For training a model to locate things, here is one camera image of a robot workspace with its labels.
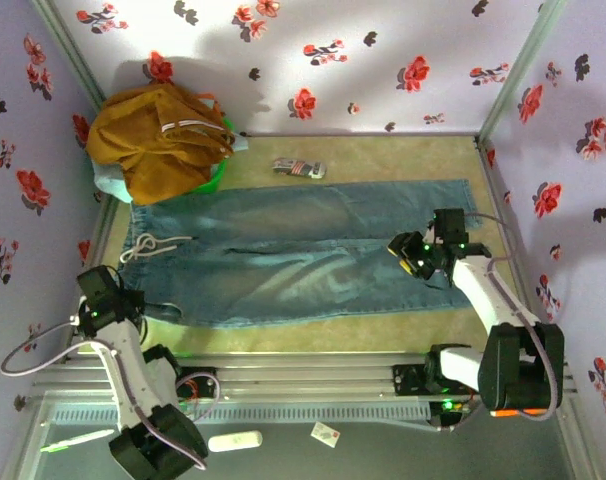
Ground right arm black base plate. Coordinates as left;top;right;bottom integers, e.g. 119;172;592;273
390;362;484;399

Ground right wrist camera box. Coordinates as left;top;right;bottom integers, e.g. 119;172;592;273
427;208;467;246

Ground mustard brown trousers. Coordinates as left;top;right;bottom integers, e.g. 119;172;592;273
85;82;237;207

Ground right base grey cable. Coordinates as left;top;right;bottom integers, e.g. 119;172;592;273
432;394;484;434

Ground white and red card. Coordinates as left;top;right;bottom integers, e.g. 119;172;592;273
310;421;342;449

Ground blue denim trousers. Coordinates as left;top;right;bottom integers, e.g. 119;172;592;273
117;178;479;329

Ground green plastic basket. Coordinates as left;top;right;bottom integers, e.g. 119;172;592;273
187;112;235;194

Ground grey slotted cable duct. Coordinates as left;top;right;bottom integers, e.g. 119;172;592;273
49;402;433;427

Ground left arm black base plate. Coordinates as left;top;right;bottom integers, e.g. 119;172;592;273
176;366;220;401

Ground left base wires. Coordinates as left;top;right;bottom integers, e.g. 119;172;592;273
175;372;220;426

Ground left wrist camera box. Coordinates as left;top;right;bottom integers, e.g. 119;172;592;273
76;265;118;304

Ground aluminium frame post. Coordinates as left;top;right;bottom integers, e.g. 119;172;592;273
476;0;570;146

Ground left arm grey cable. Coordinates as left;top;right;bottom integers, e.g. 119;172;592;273
0;319;208;472

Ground white oblong remote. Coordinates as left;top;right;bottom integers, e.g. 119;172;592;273
207;429;264;454

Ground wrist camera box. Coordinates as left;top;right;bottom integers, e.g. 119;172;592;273
427;208;467;246
76;265;118;304

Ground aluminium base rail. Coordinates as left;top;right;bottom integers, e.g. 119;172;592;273
31;351;580;405

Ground right controller board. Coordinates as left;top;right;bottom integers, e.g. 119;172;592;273
429;398;472;417

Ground orange marker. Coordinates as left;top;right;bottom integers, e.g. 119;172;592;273
489;407;550;420

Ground green and white pen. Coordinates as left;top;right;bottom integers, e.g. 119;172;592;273
39;427;116;454

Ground small printed toy car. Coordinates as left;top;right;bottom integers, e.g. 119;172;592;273
271;156;328;180

